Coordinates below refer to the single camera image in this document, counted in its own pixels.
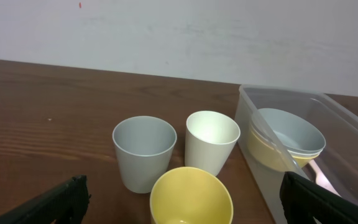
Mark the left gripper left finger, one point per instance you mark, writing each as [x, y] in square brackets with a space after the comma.
[65, 203]

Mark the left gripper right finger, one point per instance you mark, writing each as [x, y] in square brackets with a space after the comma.
[306, 202]

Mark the white plastic fork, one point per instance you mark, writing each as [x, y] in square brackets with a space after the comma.
[321, 179]

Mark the yellow bowl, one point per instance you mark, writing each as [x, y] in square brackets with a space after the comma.
[265, 153]

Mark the grey bowl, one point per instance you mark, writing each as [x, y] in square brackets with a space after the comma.
[295, 133]

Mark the yellow cup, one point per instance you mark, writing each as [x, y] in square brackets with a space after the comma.
[190, 195]

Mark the clear plastic container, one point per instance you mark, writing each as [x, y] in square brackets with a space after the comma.
[338, 160]

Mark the grey cup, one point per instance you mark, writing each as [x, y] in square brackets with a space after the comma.
[143, 147]

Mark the white cup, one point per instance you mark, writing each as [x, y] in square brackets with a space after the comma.
[210, 138]

